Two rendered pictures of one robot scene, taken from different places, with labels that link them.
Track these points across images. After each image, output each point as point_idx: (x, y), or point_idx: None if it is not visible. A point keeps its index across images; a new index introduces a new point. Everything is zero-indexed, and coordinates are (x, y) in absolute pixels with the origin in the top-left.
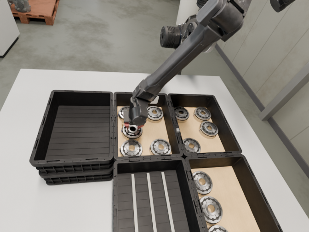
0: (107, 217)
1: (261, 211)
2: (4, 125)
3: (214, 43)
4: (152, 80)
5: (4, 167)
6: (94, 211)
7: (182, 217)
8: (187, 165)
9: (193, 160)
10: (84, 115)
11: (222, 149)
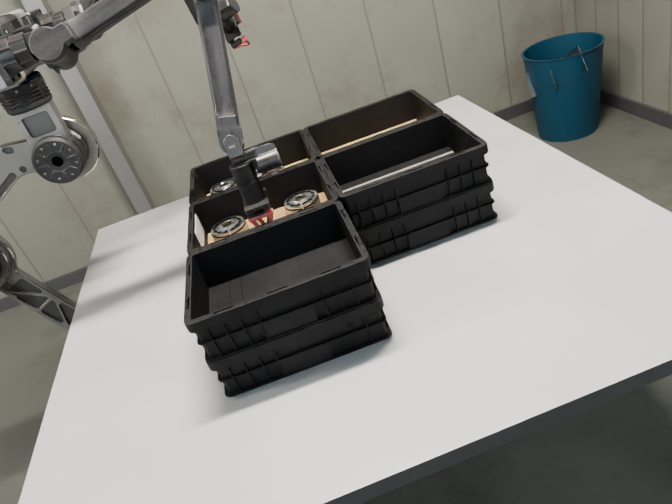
0: (419, 256)
1: (371, 117)
2: (259, 502)
3: (94, 135)
4: (230, 105)
5: (374, 421)
6: (416, 270)
7: (396, 167)
8: (331, 152)
9: None
10: None
11: (290, 165)
